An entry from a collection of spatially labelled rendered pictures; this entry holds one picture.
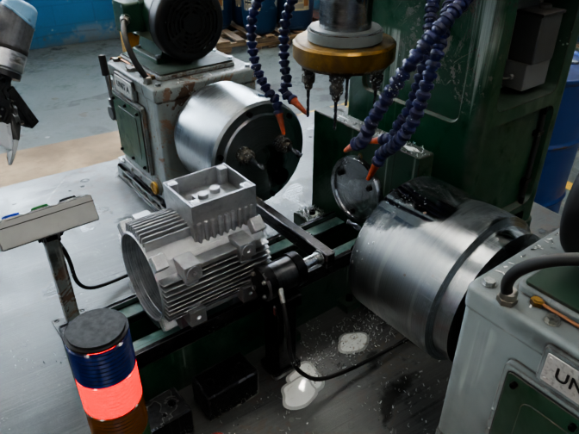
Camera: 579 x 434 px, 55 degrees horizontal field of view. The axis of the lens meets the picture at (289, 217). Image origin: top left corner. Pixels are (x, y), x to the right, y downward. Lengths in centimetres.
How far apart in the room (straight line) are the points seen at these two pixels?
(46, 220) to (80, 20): 552
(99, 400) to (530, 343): 47
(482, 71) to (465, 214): 32
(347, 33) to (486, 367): 56
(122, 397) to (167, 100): 87
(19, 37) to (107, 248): 51
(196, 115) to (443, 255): 68
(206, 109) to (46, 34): 528
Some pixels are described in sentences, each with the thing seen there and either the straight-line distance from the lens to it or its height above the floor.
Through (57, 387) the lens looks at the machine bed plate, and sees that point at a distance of 112.
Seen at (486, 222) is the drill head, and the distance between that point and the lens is 83.
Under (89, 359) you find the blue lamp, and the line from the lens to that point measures 56.
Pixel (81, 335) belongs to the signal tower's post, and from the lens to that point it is 57.
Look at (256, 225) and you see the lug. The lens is 93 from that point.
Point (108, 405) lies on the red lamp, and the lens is 60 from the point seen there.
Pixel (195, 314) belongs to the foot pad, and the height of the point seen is 98.
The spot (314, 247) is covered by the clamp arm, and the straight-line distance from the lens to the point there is 97.
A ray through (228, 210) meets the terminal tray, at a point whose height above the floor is 112.
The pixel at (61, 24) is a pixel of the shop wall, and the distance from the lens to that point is 648.
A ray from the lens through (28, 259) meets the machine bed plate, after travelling 146.
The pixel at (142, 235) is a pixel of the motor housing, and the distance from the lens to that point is 89.
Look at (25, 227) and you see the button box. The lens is 106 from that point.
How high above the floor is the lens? 159
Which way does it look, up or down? 32 degrees down
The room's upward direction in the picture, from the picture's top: straight up
